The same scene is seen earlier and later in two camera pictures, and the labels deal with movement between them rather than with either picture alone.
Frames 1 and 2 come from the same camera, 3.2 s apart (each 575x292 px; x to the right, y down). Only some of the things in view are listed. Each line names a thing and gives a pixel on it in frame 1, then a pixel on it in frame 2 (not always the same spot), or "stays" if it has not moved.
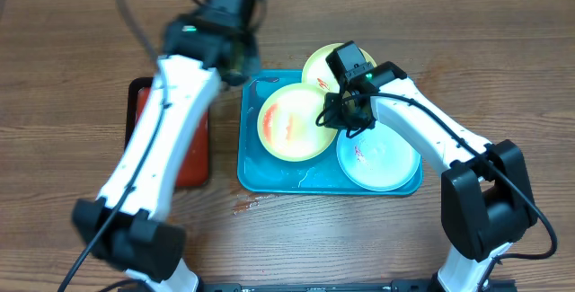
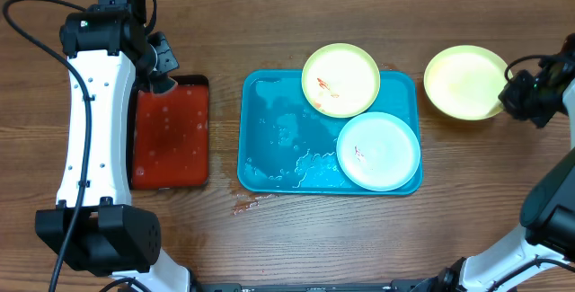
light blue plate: [378, 158] stays
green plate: [287, 127] -> [465, 82]
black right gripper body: [341, 115] -> [539, 101]
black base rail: [425, 286] stays
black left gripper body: [248, 56] -> [165, 58]
